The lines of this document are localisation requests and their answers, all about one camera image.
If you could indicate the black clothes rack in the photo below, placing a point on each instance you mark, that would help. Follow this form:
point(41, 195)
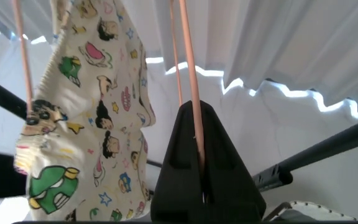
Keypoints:
point(322, 146)

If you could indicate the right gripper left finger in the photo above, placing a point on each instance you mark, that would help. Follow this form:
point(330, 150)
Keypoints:
point(176, 186)

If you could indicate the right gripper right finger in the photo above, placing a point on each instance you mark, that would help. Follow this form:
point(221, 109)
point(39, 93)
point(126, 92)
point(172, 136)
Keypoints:
point(232, 186)

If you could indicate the cream printed garment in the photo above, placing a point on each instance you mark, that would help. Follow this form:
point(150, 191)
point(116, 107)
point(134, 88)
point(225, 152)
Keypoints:
point(89, 124)

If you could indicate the white curtain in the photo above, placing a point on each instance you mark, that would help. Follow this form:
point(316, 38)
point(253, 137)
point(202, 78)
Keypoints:
point(275, 37)

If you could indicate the white laundry basket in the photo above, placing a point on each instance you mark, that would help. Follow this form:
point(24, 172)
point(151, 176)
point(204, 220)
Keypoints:
point(315, 213)

